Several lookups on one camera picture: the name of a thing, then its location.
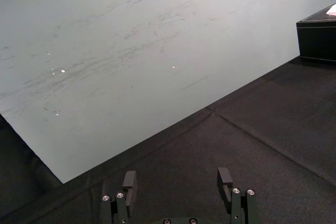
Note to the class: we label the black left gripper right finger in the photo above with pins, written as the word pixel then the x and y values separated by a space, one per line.
pixel 227 190

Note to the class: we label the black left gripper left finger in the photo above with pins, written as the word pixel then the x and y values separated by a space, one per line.
pixel 130 190

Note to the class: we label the black table cloth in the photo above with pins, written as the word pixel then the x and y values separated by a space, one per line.
pixel 210 155

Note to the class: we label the black stitched tissue box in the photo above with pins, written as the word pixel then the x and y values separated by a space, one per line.
pixel 316 40

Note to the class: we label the white tissue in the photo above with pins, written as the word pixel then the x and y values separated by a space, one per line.
pixel 332 10

